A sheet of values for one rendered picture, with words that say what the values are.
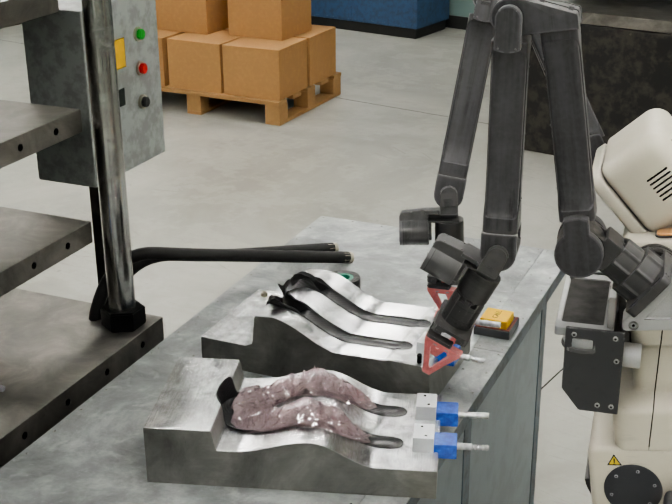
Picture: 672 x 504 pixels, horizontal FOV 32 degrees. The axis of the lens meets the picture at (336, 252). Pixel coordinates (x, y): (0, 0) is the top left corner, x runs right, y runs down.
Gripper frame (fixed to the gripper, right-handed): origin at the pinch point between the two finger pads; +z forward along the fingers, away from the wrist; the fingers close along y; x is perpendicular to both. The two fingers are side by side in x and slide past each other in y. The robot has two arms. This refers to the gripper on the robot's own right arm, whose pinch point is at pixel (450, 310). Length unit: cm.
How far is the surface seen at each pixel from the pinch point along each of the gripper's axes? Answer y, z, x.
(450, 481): 8.1, 34.9, 2.0
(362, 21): -657, 69, -284
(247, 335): 13.1, 5.2, -39.8
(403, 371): 17.8, 5.7, -3.9
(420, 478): 46.6, 9.6, 9.4
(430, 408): 30.4, 5.5, 5.8
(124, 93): -17, -37, -83
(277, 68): -397, 47, -232
